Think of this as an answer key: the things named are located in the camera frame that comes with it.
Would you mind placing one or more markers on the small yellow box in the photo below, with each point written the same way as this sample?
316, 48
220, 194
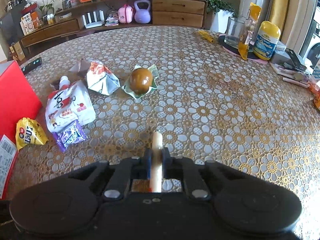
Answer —
50, 19

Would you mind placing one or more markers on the yellow lid supplement bottle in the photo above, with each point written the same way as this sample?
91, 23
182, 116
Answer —
266, 45

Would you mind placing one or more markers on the purple snack packet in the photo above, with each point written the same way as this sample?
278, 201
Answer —
71, 135

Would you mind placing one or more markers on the white sausage stick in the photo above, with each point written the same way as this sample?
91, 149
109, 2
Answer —
157, 155

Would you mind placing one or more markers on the pink toy case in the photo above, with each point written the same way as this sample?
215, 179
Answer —
125, 15

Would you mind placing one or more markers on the white carton box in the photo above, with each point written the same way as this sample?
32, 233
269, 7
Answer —
27, 25

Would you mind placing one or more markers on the clear drinking glass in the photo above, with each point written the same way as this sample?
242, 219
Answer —
235, 35

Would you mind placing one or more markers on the wooden television cabinet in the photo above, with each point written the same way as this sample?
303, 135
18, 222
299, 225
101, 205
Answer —
177, 12

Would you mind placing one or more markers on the orange carton box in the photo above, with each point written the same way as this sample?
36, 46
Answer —
35, 20

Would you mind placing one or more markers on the pink notebook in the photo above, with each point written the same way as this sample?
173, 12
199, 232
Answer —
290, 76

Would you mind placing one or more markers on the purple kettlebell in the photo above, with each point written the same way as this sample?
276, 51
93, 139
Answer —
142, 15

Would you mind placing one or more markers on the small brown box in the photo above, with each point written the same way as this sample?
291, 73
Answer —
63, 17

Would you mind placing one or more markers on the packaged brown egg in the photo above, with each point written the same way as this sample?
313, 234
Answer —
141, 80

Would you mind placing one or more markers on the white washing machine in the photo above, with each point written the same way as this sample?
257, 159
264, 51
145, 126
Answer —
311, 42

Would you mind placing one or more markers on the red round tin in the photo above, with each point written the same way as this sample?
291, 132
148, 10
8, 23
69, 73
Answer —
28, 8

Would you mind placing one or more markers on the grey box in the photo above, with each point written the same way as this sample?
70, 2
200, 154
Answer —
277, 57

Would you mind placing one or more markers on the dark round tray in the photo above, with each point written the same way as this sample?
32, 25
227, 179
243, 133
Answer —
230, 48

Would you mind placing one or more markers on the white card stand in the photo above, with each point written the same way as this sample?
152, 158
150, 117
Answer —
317, 67

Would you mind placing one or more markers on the black remote control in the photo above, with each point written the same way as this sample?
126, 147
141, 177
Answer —
31, 65

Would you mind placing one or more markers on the white planter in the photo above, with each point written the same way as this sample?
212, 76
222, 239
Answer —
220, 21

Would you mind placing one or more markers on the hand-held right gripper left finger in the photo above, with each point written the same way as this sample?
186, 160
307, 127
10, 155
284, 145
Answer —
148, 166

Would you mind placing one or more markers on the white orange packet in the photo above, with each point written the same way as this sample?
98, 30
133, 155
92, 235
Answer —
100, 78

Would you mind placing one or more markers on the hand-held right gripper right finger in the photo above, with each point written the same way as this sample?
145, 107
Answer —
167, 165

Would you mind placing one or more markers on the red cardboard box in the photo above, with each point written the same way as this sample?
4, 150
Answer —
15, 97

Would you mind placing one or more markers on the small green potted plant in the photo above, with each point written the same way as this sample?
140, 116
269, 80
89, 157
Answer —
46, 10

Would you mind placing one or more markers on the white router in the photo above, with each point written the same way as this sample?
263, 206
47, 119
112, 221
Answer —
93, 21

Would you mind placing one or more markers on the yellow wrapper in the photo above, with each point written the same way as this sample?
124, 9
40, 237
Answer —
206, 36

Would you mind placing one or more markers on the yellow curtain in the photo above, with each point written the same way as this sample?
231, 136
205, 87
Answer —
280, 2

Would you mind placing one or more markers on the dark cabinet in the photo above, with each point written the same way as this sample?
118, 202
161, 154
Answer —
10, 32

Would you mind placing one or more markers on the white red drink pouch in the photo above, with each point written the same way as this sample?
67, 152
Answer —
65, 105

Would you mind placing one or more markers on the black flat box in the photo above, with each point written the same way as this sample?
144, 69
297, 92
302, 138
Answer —
295, 60

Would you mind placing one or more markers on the yellow snack packet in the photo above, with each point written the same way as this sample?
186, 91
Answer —
30, 133

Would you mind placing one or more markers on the black lid orange jar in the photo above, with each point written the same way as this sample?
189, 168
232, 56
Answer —
317, 102

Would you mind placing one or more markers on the stack of magazines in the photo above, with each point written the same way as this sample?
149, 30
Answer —
111, 20

